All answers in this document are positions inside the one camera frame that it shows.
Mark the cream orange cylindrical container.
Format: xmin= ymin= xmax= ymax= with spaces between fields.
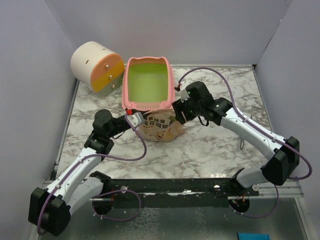
xmin=70 ymin=41 xmax=125 ymax=97

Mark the pink green litter box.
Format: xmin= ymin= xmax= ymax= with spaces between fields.
xmin=121 ymin=56 xmax=175 ymax=111

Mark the blue object at bottom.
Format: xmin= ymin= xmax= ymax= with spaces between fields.
xmin=237 ymin=232 xmax=270 ymax=240

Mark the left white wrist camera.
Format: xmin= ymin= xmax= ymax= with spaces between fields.
xmin=125 ymin=109 xmax=145 ymax=128

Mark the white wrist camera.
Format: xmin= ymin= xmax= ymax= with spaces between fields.
xmin=125 ymin=109 xmax=145 ymax=128
xmin=174 ymin=84 xmax=190 ymax=103

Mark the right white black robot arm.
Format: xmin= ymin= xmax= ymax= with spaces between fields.
xmin=172 ymin=81 xmax=300 ymax=196

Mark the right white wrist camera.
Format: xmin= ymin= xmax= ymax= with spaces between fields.
xmin=174 ymin=84 xmax=190 ymax=103

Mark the clear plastic litter scoop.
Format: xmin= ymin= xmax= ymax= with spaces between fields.
xmin=239 ymin=137 xmax=246 ymax=151

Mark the beige cat litter bag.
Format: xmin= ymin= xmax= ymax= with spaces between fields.
xmin=137 ymin=109 xmax=185 ymax=142

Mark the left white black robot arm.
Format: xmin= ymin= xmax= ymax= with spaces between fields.
xmin=28 ymin=109 xmax=144 ymax=236

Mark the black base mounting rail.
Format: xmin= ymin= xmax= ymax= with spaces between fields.
xmin=89 ymin=171 xmax=259 ymax=208

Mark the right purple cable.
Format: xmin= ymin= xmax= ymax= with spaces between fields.
xmin=176 ymin=67 xmax=313 ymax=220

